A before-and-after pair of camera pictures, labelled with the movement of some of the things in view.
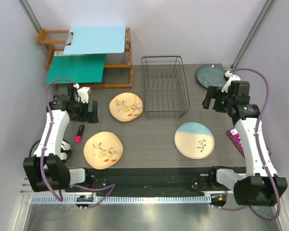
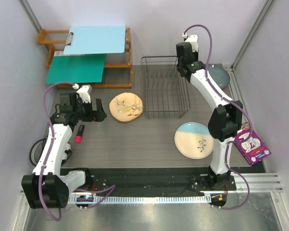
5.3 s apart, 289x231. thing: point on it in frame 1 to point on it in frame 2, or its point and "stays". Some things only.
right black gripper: (212, 94) to (195, 54)
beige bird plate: (125, 107) stays
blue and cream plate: (194, 140) stays
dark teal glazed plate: (212, 75) stays
